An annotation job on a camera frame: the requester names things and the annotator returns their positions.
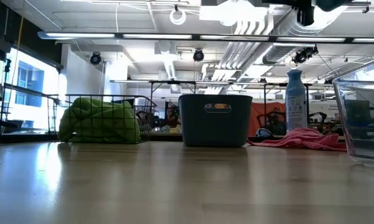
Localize person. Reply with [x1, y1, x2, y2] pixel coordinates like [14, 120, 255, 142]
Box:
[163, 107, 181, 128]

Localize orange banner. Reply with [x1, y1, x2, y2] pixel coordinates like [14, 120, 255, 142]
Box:
[251, 101, 287, 137]

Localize blue microfiber towel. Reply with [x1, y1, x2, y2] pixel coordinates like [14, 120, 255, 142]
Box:
[314, 0, 355, 12]

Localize long ceiling light bar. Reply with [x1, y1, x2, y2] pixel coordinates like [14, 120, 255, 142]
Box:
[37, 30, 374, 44]

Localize white ceiling ducts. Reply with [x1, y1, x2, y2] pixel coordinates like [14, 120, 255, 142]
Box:
[199, 0, 349, 94]

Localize light blue spray bottle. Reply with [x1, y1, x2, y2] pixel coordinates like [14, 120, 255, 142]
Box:
[285, 68, 308, 133]

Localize black ceiling spotlight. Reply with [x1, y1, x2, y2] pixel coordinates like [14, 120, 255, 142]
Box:
[192, 49, 205, 62]
[89, 52, 102, 65]
[291, 45, 319, 65]

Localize green microfiber towel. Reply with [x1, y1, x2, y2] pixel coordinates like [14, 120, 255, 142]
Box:
[57, 97, 91, 143]
[77, 99, 141, 144]

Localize pink microfiber towel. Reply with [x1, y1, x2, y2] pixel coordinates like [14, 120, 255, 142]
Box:
[247, 127, 348, 152]

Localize black background rig frame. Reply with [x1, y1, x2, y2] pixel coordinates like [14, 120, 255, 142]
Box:
[149, 80, 334, 105]

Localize black aluminium table frame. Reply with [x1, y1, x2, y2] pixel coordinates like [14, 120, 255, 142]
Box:
[0, 132, 346, 144]

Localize metal wire basket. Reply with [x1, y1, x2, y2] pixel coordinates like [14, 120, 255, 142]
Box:
[58, 94, 158, 144]

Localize blue-grey plastic bin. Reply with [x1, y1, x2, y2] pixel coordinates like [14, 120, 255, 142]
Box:
[178, 94, 253, 147]

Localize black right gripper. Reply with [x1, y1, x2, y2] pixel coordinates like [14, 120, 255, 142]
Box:
[261, 0, 315, 27]

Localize clear plastic bin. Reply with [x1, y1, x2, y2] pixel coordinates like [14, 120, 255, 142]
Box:
[332, 57, 374, 167]

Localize white cable ring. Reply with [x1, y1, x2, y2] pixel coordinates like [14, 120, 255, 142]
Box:
[169, 8, 187, 26]

